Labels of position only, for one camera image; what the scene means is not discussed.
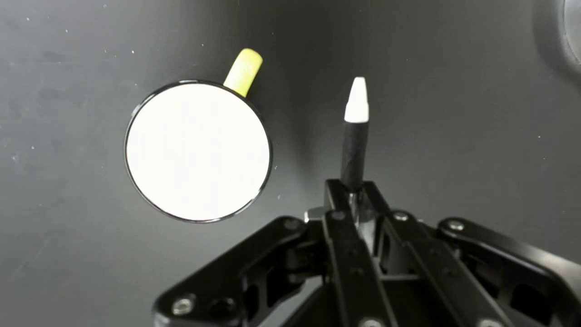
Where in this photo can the black pen white cap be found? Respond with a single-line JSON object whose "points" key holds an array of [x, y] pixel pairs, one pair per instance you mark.
{"points": [[354, 137]]}

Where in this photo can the yellow mug white inside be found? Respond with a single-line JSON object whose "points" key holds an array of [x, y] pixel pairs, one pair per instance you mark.
{"points": [[198, 152]]}

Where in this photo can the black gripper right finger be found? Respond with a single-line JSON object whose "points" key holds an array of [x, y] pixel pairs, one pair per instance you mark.
{"points": [[426, 283]]}

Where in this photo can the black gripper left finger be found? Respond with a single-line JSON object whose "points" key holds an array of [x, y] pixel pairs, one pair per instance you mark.
{"points": [[350, 228]]}

